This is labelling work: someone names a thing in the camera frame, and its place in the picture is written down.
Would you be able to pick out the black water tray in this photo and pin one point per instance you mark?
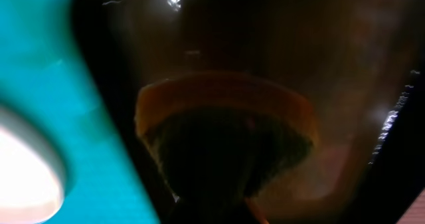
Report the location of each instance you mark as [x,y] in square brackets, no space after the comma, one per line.
[351,59]

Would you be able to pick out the white plate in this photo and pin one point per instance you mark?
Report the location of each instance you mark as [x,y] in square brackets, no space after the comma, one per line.
[33,174]

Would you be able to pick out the blue plastic tray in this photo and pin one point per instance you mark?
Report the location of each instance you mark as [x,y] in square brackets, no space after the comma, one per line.
[44,79]

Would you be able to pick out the green yellow sponge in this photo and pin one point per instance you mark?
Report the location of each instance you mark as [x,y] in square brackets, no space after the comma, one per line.
[223,135]

